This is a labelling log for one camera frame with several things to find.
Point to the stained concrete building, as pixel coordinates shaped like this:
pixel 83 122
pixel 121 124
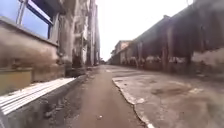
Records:
pixel 26 50

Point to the tall weathered building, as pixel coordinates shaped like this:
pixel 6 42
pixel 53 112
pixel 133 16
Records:
pixel 78 30

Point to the reddish brown dirt road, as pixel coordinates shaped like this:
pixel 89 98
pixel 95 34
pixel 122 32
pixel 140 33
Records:
pixel 100 100

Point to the pale corrugated sheet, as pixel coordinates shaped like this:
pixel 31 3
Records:
pixel 30 92

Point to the grey concrete kerb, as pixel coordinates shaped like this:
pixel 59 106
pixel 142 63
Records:
pixel 40 111

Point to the pale building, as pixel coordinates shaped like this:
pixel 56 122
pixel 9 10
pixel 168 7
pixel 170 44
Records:
pixel 120 46

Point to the grey cracked concrete pavement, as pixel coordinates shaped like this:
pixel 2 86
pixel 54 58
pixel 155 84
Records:
pixel 173 96

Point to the long dark stained wall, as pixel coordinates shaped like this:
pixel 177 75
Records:
pixel 173 46

